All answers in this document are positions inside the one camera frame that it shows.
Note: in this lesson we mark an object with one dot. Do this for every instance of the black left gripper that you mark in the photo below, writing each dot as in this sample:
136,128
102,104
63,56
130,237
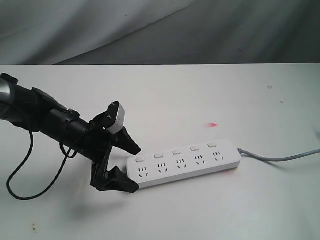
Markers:
102,143

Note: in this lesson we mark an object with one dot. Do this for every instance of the white power strip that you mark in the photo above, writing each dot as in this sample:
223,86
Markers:
181,163

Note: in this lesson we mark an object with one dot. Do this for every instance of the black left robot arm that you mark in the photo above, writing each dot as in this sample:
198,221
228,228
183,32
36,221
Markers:
36,111

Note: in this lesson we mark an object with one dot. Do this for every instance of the white backdrop cloth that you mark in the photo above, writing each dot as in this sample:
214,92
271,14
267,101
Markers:
158,32

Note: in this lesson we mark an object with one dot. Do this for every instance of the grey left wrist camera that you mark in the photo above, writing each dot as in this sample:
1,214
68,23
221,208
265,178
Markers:
115,116

